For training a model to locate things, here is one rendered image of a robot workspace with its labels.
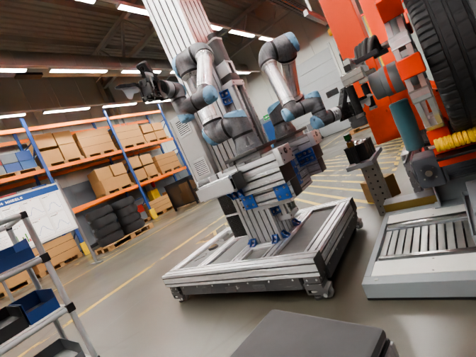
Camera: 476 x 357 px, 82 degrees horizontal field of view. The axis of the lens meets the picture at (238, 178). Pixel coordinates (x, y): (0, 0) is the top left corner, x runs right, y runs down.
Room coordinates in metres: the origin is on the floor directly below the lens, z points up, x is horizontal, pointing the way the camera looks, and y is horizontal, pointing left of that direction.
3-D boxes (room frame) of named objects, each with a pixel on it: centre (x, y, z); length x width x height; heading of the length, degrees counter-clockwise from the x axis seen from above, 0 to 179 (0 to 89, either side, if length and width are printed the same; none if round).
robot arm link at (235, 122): (1.52, -0.12, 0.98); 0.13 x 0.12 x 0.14; 66
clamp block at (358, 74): (1.23, -0.65, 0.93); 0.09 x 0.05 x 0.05; 51
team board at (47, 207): (5.22, 3.89, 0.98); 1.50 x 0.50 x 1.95; 142
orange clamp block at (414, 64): (0.98, -0.72, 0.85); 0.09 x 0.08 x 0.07; 141
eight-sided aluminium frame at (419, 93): (1.23, -0.91, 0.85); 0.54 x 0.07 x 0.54; 141
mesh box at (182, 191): (9.79, 1.78, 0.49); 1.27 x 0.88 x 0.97; 52
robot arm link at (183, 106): (1.32, 0.09, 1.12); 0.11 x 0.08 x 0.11; 66
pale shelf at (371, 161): (1.96, -0.89, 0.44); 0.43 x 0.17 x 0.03; 141
